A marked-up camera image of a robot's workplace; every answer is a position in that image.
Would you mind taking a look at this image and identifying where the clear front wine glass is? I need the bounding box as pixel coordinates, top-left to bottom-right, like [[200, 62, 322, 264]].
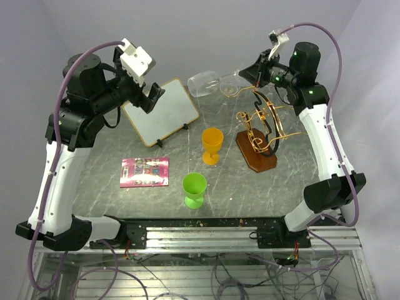
[[187, 71, 239, 98]]

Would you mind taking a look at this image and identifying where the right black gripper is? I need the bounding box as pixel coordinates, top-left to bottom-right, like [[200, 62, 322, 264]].
[[239, 49, 298, 89]]

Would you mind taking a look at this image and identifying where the orange plastic goblet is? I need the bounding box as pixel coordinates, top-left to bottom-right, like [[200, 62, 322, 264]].
[[202, 127, 224, 166]]

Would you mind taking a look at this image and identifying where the aluminium mounting rail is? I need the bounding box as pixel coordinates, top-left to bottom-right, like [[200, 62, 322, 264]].
[[114, 217, 362, 253]]

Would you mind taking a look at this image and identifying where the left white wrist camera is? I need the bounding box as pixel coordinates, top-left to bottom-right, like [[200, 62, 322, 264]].
[[119, 38, 156, 88]]

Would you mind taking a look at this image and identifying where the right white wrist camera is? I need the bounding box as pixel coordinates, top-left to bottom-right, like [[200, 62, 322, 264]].
[[268, 29, 289, 61]]

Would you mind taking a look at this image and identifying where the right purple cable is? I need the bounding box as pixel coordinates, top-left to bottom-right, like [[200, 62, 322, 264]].
[[246, 22, 360, 272]]

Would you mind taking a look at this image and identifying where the clear tall wine glass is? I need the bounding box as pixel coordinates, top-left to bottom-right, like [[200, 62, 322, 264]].
[[219, 81, 239, 105]]

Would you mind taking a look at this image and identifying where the green plastic goblet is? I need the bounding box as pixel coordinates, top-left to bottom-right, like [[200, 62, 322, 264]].
[[182, 172, 207, 209]]

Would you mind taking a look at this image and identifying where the purple cable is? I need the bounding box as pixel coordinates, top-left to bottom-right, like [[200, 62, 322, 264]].
[[246, 22, 360, 272], [27, 40, 148, 300]]

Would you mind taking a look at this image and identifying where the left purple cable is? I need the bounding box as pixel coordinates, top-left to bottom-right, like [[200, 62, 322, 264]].
[[27, 40, 148, 300]]

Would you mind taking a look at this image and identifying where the pink booklet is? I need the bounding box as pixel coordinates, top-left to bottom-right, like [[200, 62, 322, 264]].
[[119, 157, 169, 188]]

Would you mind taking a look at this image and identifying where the yellow framed whiteboard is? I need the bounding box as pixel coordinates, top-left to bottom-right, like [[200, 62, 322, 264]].
[[122, 78, 199, 147]]

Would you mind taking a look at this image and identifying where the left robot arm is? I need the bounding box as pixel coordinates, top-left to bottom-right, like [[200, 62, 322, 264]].
[[15, 51, 164, 251]]

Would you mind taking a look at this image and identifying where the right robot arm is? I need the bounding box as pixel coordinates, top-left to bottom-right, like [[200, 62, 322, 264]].
[[239, 42, 366, 248]]

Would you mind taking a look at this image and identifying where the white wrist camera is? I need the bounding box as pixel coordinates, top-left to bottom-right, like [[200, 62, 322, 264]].
[[119, 38, 156, 88], [268, 29, 289, 61]]

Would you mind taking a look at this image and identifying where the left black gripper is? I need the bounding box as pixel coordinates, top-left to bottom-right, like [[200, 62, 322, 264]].
[[92, 47, 165, 115]]

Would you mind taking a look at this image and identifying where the gold wine glass rack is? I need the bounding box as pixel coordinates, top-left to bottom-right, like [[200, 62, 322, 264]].
[[226, 86, 308, 173]]

